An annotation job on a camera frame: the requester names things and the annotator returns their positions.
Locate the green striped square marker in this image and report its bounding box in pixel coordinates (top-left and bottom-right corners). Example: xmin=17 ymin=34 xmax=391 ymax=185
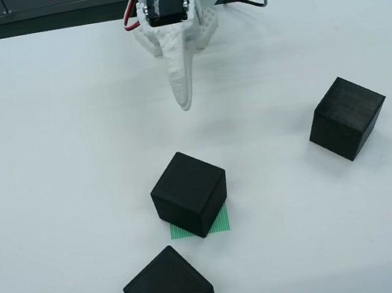
xmin=165 ymin=201 xmax=233 ymax=242

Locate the white perforated plate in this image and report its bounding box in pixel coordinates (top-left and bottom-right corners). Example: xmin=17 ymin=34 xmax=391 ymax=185
xmin=192 ymin=5 xmax=224 ymax=51

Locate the black sharp-edged wooden block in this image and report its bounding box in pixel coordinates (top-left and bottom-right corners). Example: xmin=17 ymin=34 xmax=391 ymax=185
xmin=299 ymin=68 xmax=392 ymax=169

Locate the black rounded plastic block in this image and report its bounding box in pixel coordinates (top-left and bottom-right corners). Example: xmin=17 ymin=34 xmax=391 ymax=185
xmin=116 ymin=238 xmax=215 ymax=293
xmin=144 ymin=144 xmax=237 ymax=247

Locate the red white black servo wire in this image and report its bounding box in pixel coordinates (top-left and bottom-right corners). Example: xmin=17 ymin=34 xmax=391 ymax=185
xmin=118 ymin=0 xmax=146 ymax=33

